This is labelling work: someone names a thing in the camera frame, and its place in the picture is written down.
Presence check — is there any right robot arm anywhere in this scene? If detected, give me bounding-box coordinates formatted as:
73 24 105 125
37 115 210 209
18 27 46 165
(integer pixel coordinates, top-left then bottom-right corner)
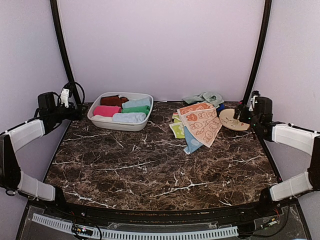
233 92 320 217

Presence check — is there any white plastic basin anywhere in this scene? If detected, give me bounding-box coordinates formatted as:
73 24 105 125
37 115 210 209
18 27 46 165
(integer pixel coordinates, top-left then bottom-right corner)
87 92 154 132

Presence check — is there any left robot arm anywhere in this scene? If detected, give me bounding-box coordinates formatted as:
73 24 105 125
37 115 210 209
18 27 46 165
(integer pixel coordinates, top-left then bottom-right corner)
0 88 86 218

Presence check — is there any light blue rolled towel front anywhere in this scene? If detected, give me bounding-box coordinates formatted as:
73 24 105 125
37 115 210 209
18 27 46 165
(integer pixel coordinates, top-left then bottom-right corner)
112 112 147 123

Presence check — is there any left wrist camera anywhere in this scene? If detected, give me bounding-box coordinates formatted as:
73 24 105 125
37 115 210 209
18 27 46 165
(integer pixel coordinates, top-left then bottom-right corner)
60 88 70 108

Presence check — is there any green rolled towel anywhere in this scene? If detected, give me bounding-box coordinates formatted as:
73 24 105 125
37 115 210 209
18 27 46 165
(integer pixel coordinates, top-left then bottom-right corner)
121 105 150 115

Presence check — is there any white slotted cable duct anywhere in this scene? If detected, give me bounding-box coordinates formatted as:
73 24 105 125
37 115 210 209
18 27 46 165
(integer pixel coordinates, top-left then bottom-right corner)
31 213 239 240

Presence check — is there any light blue rolled towel back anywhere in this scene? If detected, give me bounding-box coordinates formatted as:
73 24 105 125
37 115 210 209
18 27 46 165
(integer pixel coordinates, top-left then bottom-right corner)
122 97 152 109

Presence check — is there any green patterned small towel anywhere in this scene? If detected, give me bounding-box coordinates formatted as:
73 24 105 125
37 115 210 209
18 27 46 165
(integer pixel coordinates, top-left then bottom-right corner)
169 112 185 139

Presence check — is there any dark blue object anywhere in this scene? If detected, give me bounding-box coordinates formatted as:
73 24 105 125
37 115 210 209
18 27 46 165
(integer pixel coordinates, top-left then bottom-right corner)
216 104 225 112

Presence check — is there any orange bunny towel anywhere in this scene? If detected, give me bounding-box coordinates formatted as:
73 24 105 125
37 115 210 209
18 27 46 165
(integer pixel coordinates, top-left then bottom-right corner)
177 102 222 148

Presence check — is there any grey green crumpled towel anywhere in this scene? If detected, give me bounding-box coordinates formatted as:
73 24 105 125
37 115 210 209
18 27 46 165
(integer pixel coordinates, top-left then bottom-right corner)
182 91 225 108

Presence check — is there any light blue rolled towel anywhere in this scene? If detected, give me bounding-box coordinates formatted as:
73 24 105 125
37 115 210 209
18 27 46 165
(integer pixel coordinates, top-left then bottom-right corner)
112 112 147 123
122 97 152 109

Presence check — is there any brown rolled towel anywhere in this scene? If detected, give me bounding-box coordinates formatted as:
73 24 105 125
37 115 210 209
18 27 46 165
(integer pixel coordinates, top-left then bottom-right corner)
100 94 129 108

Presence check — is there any blue polka dot towel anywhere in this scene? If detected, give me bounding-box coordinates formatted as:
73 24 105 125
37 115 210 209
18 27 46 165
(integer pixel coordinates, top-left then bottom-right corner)
183 126 203 155

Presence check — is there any pink rolled towel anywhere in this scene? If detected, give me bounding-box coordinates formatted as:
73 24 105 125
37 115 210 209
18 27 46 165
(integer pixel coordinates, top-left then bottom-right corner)
93 105 122 117

